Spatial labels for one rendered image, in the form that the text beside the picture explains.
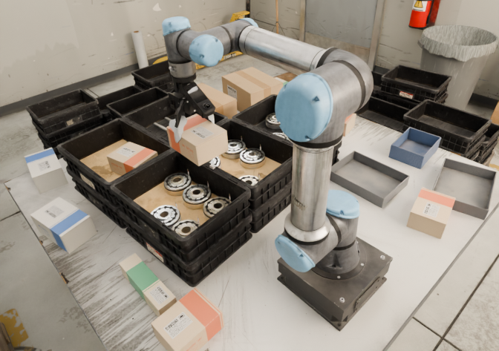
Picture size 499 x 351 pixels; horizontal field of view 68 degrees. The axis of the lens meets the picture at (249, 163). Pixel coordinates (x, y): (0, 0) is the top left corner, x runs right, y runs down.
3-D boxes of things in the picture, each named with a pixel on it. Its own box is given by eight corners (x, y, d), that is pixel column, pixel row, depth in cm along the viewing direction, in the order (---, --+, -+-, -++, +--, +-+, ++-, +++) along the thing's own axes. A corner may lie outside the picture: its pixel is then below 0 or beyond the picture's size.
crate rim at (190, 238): (253, 195, 124) (252, 190, 122) (184, 248, 106) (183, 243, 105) (177, 153, 146) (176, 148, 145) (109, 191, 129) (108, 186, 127)
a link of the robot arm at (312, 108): (339, 254, 103) (370, 68, 69) (303, 286, 95) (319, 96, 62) (306, 230, 110) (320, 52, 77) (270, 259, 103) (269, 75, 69)
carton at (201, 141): (228, 150, 120) (226, 130, 116) (198, 166, 114) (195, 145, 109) (199, 132, 130) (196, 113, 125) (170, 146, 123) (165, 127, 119)
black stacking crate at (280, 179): (303, 174, 147) (304, 151, 140) (254, 215, 130) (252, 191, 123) (232, 141, 169) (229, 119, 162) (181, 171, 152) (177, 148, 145)
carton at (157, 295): (122, 274, 125) (118, 263, 122) (139, 264, 128) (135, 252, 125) (162, 321, 111) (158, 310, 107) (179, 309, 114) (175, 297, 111)
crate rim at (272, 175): (305, 154, 141) (305, 149, 140) (253, 195, 124) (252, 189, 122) (230, 122, 163) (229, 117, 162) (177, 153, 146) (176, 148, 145)
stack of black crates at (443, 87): (439, 133, 288) (457, 77, 261) (418, 151, 270) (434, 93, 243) (390, 115, 314) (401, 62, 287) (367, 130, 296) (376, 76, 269)
